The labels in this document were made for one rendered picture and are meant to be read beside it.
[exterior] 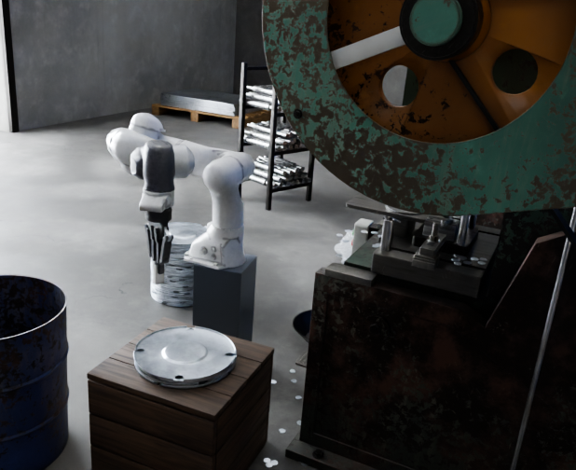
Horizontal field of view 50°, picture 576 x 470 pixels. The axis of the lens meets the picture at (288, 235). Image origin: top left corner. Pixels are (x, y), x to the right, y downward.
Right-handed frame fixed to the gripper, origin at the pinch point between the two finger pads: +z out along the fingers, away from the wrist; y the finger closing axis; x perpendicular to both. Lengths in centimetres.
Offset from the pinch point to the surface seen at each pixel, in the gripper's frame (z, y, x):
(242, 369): 22.3, -28.3, -11.0
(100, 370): 22.4, -6.4, 21.9
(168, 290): 49, 76, -49
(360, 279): -6, -45, -37
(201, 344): 19.0, -14.8, -5.9
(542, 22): -76, -83, -39
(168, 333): 19.5, -3.0, -1.6
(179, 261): 34, 74, -53
